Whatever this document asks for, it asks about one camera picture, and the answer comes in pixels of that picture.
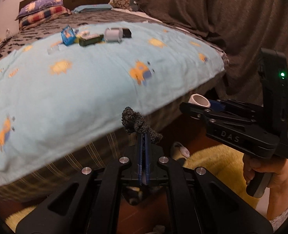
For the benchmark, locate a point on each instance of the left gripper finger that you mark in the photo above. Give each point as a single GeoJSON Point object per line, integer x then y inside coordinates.
{"type": "Point", "coordinates": [140, 157]}
{"type": "Point", "coordinates": [147, 157]}

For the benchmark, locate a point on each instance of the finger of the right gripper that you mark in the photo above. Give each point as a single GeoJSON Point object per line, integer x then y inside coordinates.
{"type": "Point", "coordinates": [217, 105]}

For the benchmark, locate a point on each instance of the black sock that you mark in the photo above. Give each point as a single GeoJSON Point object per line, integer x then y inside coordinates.
{"type": "Point", "coordinates": [134, 122]}

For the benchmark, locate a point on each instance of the white tape roll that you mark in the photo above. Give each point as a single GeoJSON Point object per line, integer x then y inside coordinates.
{"type": "Point", "coordinates": [199, 100]}

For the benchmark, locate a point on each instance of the blue wet wipes pack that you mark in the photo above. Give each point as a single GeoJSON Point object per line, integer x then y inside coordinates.
{"type": "Point", "coordinates": [68, 36]}

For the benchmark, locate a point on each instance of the person right hand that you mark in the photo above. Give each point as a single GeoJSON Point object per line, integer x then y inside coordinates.
{"type": "Point", "coordinates": [276, 166]}

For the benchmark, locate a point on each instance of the white slipper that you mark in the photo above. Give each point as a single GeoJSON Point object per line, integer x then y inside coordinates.
{"type": "Point", "coordinates": [179, 151]}

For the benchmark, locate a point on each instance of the dark brown curtain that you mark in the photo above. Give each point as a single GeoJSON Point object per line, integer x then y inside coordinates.
{"type": "Point", "coordinates": [239, 27]}

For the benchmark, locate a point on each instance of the light blue cartoon blanket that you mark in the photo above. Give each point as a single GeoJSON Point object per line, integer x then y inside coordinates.
{"type": "Point", "coordinates": [55, 98]}

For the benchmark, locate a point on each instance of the black rectangular box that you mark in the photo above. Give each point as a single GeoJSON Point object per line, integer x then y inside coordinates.
{"type": "Point", "coordinates": [126, 33]}

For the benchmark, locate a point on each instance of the dark green box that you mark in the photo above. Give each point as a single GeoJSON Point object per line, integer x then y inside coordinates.
{"type": "Point", "coordinates": [90, 39]}

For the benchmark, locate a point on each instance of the teal flat pillow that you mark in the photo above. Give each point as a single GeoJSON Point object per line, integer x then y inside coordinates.
{"type": "Point", "coordinates": [92, 8]}

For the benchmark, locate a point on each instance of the grey black patterned bedspread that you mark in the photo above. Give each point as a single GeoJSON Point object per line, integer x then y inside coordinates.
{"type": "Point", "coordinates": [85, 22]}

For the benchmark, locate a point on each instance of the purple cartoon pillow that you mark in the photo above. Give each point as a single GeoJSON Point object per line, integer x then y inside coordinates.
{"type": "Point", "coordinates": [36, 6]}

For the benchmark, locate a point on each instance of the red blue plaid pillow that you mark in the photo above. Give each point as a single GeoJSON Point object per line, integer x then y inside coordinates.
{"type": "Point", "coordinates": [43, 16]}

